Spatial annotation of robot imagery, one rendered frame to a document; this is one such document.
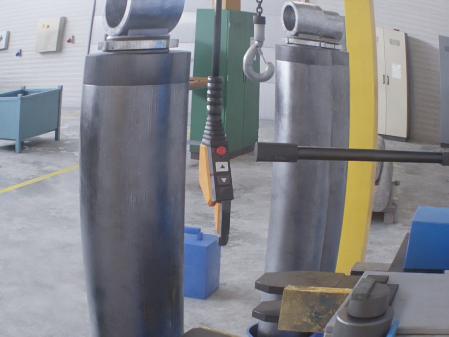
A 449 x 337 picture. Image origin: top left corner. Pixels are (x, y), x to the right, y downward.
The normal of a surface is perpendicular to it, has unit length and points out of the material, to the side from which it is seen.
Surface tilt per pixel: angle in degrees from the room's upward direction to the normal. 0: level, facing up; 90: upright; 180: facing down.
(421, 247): 90
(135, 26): 138
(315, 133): 90
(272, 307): 0
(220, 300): 0
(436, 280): 0
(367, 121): 90
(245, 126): 90
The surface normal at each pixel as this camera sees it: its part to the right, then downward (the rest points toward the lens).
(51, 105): 0.94, 0.10
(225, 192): 0.37, -0.19
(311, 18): 0.35, 0.04
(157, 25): 0.33, 0.84
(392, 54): -0.39, 0.15
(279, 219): -0.72, 0.10
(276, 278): 0.04, -0.98
